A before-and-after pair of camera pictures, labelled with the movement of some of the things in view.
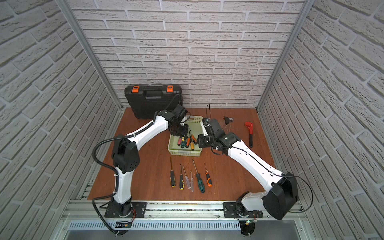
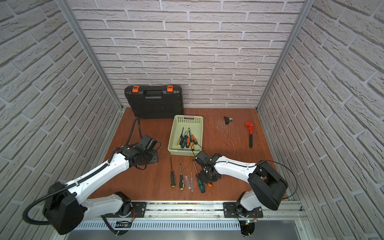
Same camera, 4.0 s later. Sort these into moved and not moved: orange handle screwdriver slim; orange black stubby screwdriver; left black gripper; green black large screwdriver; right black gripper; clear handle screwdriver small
Moved: right black gripper; left black gripper
Not moved: clear handle screwdriver small; orange handle screwdriver slim; green black large screwdriver; orange black stubby screwdriver
